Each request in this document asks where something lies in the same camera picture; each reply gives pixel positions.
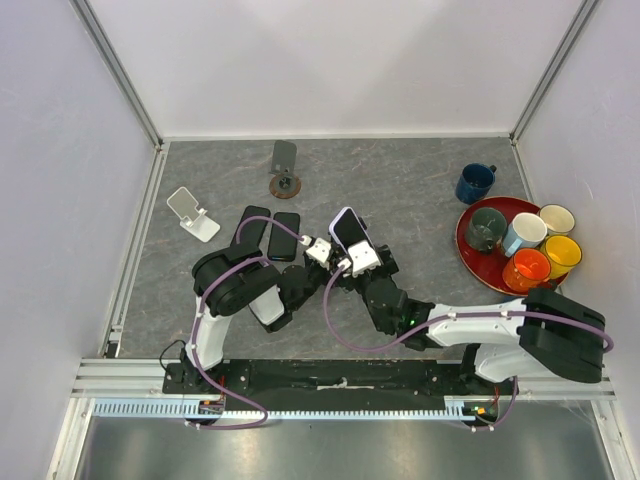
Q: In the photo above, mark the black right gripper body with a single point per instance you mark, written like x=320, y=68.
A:
x=361, y=281

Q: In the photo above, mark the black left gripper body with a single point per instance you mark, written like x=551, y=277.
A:
x=317, y=277

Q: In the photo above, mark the black phone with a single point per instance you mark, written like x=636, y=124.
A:
x=282, y=246
x=253, y=232

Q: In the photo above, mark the black clamp phone stand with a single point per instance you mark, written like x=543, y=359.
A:
x=348, y=282

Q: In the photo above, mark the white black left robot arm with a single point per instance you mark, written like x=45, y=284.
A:
x=238, y=277

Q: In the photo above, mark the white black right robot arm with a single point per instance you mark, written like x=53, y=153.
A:
x=525, y=336

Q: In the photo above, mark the round wooden base phone stand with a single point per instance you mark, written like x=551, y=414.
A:
x=285, y=184

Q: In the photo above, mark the white metal phone stand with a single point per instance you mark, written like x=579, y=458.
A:
x=193, y=218

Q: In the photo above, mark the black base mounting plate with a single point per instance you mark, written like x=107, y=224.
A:
x=351, y=385

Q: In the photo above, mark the red round tray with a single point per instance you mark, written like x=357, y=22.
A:
x=488, y=267

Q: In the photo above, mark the grey green mug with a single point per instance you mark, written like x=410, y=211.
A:
x=485, y=229

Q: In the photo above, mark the dark blue mug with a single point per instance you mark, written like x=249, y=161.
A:
x=474, y=183

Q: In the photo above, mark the white light blue mug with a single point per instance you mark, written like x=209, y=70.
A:
x=526, y=230

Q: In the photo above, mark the orange mug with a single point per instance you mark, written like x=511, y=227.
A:
x=527, y=269

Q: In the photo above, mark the yellow mug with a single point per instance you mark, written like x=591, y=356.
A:
x=563, y=254

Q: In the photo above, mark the cream mug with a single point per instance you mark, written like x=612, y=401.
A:
x=558, y=219

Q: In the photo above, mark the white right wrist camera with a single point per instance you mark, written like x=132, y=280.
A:
x=361, y=257

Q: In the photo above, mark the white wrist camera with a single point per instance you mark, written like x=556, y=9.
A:
x=317, y=250
x=361, y=257

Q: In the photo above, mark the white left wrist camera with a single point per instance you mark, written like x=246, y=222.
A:
x=317, y=250

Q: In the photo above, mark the grey slotted cable duct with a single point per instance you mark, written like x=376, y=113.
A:
x=452, y=410

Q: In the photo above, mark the aluminium frame post right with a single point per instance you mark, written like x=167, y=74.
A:
x=569, y=40

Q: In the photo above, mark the aluminium frame post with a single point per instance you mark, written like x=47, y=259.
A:
x=99, y=37
x=569, y=40

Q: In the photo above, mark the aluminium frame post left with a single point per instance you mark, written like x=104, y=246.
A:
x=99, y=37

